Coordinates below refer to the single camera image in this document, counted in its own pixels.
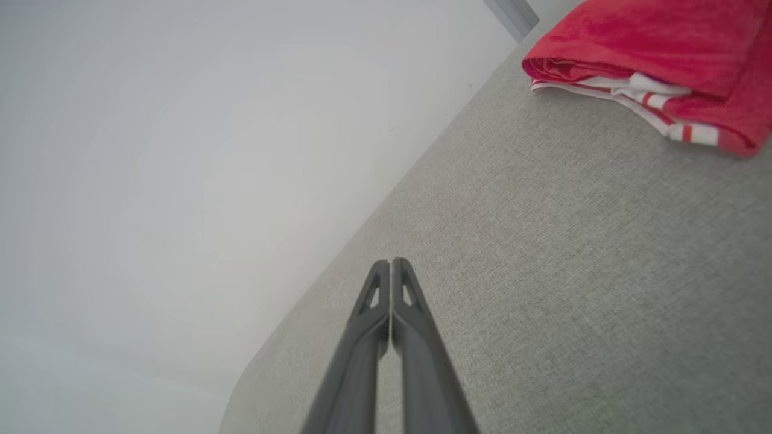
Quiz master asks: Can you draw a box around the grey fabric sofa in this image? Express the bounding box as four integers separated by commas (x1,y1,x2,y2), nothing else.
218,0,772,434

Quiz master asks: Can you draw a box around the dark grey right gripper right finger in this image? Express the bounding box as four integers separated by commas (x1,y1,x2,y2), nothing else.
391,258,481,434

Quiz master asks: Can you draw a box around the grey metal pole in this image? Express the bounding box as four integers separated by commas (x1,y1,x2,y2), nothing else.
482,0,540,43

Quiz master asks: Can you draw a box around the red white garment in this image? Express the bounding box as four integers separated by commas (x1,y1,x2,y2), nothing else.
521,0,772,159

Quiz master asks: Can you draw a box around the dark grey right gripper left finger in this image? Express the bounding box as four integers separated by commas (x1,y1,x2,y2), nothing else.
301,260,391,434

